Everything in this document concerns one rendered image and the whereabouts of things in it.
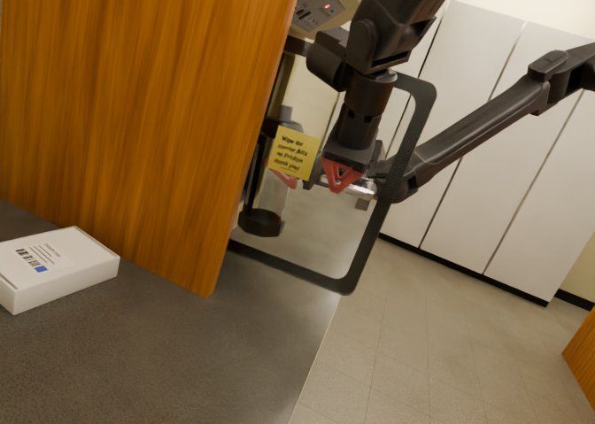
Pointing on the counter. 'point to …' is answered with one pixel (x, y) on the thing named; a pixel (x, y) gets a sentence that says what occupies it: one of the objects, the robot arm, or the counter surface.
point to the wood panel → (139, 108)
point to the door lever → (354, 188)
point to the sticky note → (293, 152)
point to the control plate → (316, 3)
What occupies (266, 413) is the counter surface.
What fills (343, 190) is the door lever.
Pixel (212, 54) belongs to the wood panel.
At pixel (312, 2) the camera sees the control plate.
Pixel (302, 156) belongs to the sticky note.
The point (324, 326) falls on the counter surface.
